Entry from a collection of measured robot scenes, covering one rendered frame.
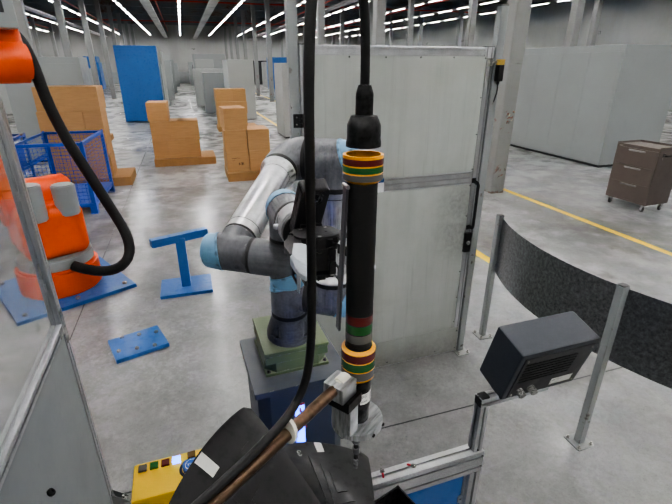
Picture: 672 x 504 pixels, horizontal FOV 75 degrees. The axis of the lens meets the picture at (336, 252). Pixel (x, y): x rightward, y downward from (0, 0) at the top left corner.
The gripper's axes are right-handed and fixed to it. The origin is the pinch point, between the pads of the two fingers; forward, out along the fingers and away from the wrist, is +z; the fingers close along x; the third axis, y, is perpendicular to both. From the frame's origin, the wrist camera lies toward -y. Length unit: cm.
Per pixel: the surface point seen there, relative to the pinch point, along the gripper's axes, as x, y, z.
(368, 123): 0.3, -19.4, 8.2
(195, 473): 21.0, 24.3, 5.5
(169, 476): 29, 60, -27
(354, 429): 0.9, 18.6, 10.0
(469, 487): -53, 93, -26
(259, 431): 11.7, 26.4, -1.0
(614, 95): -763, 23, -613
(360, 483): -7, 50, -5
